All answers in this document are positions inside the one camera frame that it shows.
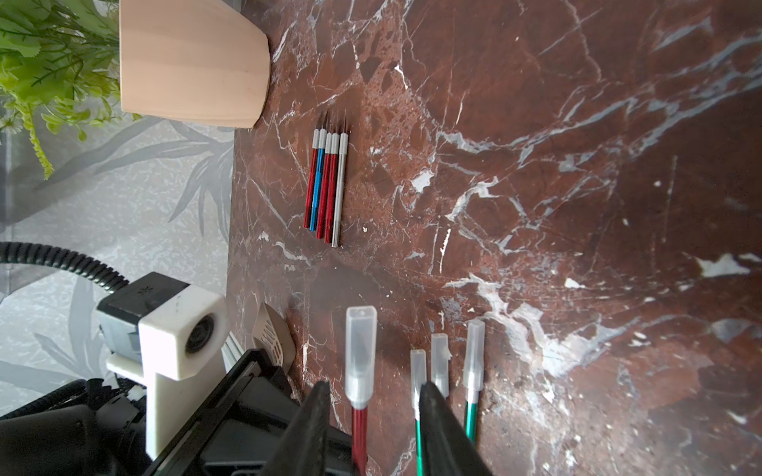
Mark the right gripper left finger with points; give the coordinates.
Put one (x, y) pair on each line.
(303, 447)

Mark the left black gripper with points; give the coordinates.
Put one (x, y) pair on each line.
(89, 428)

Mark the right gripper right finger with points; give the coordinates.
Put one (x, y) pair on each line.
(444, 446)

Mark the red carving knife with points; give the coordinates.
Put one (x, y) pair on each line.
(359, 373)
(312, 173)
(440, 363)
(332, 176)
(325, 159)

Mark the silver carving knife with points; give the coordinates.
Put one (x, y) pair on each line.
(341, 162)

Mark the blue carving knife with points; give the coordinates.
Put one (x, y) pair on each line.
(318, 181)

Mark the green carving knife right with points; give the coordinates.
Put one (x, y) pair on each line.
(473, 375)

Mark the green carving knife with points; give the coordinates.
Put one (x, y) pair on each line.
(418, 372)
(473, 375)

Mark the green carving knife left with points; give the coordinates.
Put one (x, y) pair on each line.
(418, 372)

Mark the brown plastic scoop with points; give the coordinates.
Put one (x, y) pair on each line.
(271, 333)

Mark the artificial white flower plant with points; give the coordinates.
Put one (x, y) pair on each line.
(60, 68)

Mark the terracotta flower pot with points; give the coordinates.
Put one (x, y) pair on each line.
(192, 61)

